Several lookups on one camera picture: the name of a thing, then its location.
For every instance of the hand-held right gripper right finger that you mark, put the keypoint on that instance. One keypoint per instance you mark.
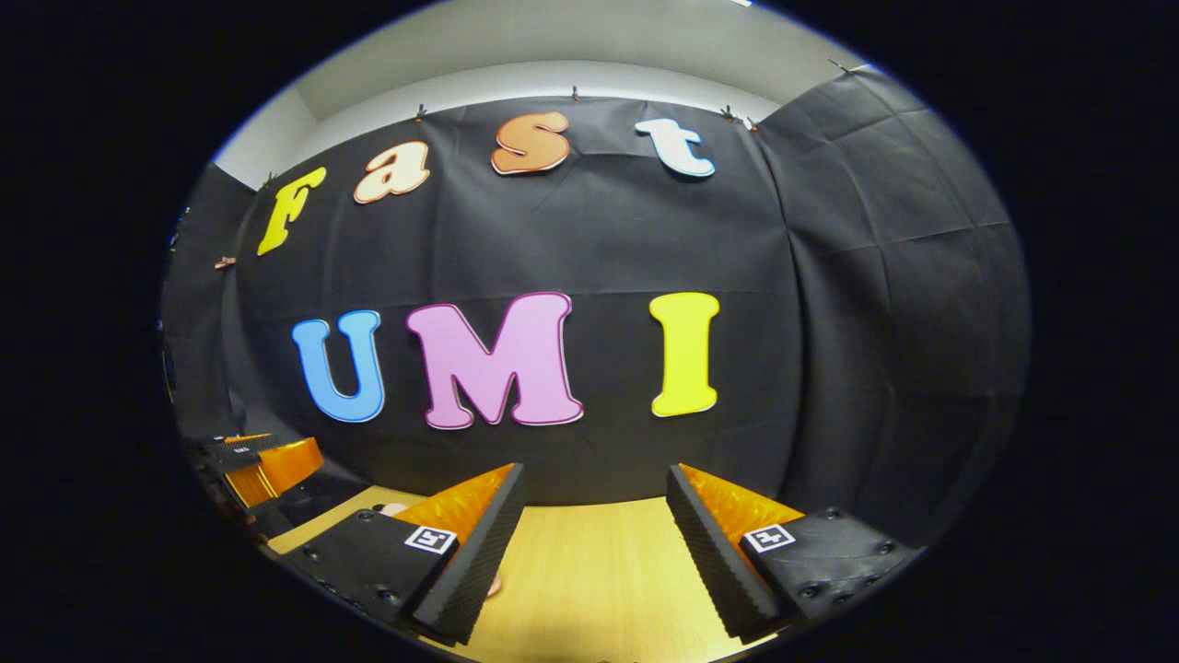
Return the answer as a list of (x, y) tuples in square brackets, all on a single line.
[(714, 552)]

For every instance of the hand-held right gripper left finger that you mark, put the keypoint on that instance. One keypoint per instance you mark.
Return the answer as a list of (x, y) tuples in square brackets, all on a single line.
[(484, 552)]

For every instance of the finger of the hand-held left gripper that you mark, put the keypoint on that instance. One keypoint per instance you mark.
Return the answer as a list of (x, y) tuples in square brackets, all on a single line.
[(281, 465), (244, 443)]

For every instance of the pink suitcase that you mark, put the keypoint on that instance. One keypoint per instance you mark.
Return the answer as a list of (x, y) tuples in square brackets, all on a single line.
[(391, 508)]

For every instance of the black backdrop cloth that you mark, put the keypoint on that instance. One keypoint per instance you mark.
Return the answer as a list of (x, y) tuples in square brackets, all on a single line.
[(589, 239)]

